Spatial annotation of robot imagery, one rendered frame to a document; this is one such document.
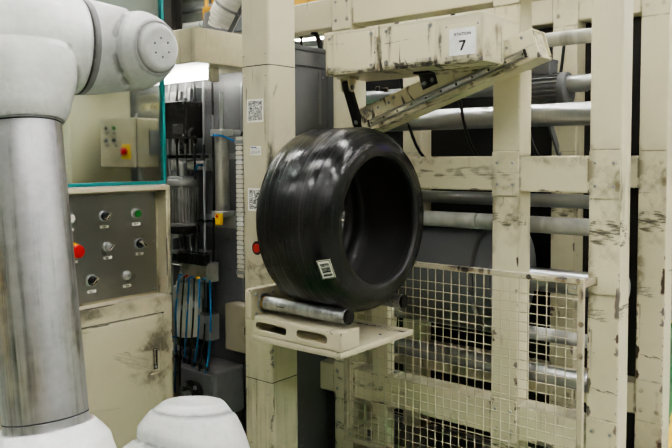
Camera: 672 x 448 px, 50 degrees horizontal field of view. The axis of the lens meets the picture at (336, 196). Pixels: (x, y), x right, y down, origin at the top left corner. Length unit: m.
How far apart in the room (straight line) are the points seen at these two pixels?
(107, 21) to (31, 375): 0.45
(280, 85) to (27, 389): 1.62
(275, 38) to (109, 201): 0.74
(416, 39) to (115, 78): 1.43
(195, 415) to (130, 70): 0.47
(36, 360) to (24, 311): 0.06
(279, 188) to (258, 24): 0.60
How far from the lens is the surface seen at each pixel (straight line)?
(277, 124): 2.35
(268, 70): 2.34
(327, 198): 1.96
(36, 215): 0.93
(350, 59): 2.45
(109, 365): 2.42
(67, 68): 0.97
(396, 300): 2.30
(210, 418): 1.02
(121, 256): 2.44
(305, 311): 2.16
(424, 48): 2.29
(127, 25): 1.00
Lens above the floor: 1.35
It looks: 3 degrees down
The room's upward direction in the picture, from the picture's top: straight up
